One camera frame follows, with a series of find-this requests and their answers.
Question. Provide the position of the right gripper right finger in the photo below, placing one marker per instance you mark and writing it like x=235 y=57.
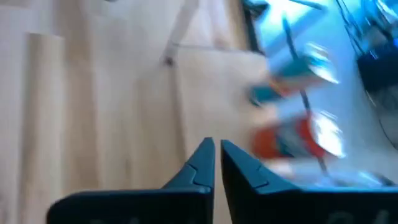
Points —
x=280 y=208

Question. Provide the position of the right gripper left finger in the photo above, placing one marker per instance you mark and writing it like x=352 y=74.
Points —
x=171 y=208

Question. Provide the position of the red Fanta strawberry can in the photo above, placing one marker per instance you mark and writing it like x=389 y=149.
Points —
x=267 y=143

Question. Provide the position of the blue silver Red Bull can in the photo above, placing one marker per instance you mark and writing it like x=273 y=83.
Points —
x=289 y=70

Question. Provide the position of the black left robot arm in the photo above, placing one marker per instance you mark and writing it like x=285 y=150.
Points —
x=379 y=71

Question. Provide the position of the black aluminium table frame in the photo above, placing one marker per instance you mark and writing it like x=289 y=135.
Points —
x=252 y=28

